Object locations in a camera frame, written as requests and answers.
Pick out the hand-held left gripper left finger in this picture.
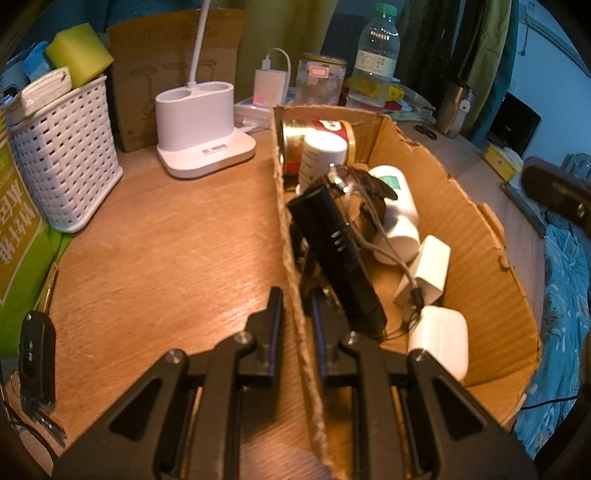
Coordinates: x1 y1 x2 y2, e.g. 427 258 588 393
53 286 284 480

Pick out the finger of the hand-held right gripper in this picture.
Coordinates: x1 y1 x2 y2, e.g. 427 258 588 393
521 156 591 223

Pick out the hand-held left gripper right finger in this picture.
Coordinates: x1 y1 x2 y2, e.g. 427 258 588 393
310 295 539 480

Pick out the black cylindrical device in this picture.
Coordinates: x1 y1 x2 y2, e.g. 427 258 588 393
287 178 389 340

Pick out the brown cardboard box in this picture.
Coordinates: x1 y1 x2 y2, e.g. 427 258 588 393
270 104 542 480

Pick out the grey charging cable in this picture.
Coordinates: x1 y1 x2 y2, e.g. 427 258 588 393
330 171 423 340

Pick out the white earbuds case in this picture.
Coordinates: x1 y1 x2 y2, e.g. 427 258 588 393
406 305 469 381

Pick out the white charger adapter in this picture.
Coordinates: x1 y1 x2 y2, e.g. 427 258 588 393
393 234 451 308

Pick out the white bottle with green label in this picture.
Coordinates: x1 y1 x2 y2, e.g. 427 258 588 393
367 165 421 266

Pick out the small white bottle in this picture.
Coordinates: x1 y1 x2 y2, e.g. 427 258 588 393
298 131 348 195

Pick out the red and gold tin can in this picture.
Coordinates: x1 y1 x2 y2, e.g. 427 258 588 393
281 117 357 178

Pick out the yellow tissue box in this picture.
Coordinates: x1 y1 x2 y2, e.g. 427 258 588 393
482 143 525 182

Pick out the stainless steel tumbler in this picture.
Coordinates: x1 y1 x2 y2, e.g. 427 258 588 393
435 78 476 138

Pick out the teal printed blanket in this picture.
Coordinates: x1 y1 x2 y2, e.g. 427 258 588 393
515 217 591 460

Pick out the olive hanging cloth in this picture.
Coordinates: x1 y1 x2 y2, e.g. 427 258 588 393
402 0 513 139

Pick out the yellow packet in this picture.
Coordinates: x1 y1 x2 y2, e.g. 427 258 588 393
344 76 403 101

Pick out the clear plastic water bottle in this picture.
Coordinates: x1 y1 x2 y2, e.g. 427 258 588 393
346 2 402 109

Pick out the white flat box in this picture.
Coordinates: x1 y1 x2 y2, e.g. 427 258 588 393
233 97 273 127

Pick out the brass key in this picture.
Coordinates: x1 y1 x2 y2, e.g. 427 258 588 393
39 265 58 315

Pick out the white desk lamp base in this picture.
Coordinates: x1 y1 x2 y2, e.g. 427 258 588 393
154 0 257 180

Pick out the black car key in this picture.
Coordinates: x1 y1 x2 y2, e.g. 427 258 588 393
18 311 57 411

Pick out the clear plastic container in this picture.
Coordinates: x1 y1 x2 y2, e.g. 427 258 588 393
295 62 345 107

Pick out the white power bank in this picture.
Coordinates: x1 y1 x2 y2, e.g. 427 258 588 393
254 46 293 107

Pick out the glass jar with gold lid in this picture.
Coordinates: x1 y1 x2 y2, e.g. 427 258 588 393
298 52 348 107

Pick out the green printed bag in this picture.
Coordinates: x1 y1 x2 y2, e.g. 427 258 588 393
0 138 65 356

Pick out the white plastic basket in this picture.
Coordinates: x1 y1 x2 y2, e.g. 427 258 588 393
7 74 124 234

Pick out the flat brown carton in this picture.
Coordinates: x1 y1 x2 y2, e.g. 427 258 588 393
107 8 247 153

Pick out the green curtain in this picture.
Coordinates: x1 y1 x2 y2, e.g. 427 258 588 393
226 0 338 61

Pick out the white packet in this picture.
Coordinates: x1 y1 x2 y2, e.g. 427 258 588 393
7 66 74 123

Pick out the yellow green sponge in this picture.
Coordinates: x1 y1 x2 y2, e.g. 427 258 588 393
45 24 115 88

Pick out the blue packet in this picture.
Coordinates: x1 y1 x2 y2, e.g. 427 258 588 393
18 41 51 79

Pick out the black cable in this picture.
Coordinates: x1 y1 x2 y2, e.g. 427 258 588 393
522 394 580 411

